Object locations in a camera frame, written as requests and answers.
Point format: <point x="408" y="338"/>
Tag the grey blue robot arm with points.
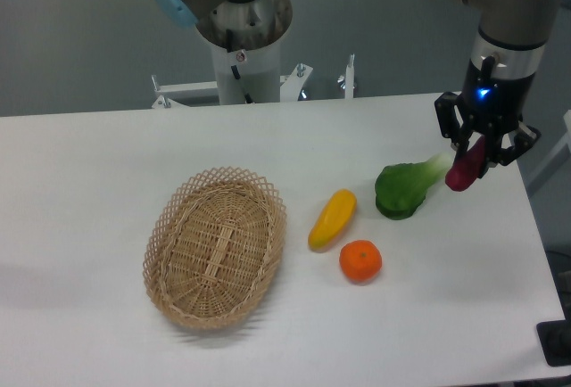
<point x="511" y="37"/>

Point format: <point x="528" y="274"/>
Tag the orange tangerine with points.
<point x="360" y="261"/>

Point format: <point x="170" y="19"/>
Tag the white metal base frame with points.
<point x="207" y="93"/>

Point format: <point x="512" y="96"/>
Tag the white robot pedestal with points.
<point x="247" y="76"/>

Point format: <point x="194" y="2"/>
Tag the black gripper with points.
<point x="492" y="107"/>

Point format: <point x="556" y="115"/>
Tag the oval wicker basket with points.
<point x="215" y="248"/>

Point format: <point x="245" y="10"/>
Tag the black device at table edge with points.
<point x="554" y="337"/>

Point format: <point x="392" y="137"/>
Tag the green bok choy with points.
<point x="400" y="189"/>

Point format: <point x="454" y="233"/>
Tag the white bracket with screw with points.
<point x="347" y="82"/>

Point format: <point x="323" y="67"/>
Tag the yellow mango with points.
<point x="333" y="219"/>

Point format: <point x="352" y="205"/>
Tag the purple sweet potato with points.
<point x="466" y="169"/>

